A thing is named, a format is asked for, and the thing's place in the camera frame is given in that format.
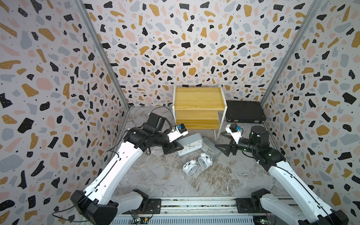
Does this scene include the black flat case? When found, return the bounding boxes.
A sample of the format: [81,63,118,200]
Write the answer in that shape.
[226,100,266,124]

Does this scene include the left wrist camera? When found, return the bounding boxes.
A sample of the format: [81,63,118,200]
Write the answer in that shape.
[167,124,188,143]

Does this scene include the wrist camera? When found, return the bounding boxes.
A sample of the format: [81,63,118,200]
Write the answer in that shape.
[226,123,242,144]
[167,124,188,143]

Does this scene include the grey square clock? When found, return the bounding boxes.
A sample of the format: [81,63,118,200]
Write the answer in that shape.
[202,137,222,161]
[177,133,203,156]

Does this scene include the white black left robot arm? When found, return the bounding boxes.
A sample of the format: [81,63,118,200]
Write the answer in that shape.
[70,112,188,225]

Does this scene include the white twin-bell clock right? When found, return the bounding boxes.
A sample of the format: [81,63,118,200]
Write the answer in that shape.
[198,152,213,169]

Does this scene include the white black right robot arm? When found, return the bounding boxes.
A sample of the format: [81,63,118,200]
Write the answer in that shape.
[216,123,349,225]

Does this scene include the wooden shelf white metal frame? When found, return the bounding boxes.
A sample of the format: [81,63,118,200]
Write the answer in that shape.
[172,84,228,141]

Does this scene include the white twin-bell clock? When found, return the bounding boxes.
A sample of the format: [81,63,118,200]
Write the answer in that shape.
[182,159,198,176]
[198,152,213,169]

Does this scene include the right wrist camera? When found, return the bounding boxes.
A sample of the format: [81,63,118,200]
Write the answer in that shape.
[226,123,242,144]

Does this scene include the white twin-bell clock left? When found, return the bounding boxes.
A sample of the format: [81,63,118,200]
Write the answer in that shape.
[182,159,198,176]

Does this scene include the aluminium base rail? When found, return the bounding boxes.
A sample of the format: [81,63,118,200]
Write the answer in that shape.
[111,196,306,225]

